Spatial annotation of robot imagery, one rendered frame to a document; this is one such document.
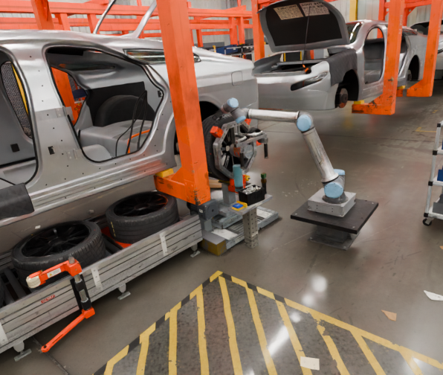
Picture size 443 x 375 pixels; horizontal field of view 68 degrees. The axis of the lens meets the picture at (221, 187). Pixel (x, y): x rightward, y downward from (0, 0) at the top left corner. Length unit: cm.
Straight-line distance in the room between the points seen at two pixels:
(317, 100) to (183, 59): 323
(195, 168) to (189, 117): 42
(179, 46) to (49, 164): 132
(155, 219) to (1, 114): 230
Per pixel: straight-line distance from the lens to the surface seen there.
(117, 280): 278
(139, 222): 289
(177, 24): 267
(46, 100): 279
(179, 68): 264
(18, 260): 284
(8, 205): 278
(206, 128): 317
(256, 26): 759
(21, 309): 261
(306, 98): 550
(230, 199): 351
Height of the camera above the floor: 171
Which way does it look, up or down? 22 degrees down
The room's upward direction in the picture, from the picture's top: 6 degrees counter-clockwise
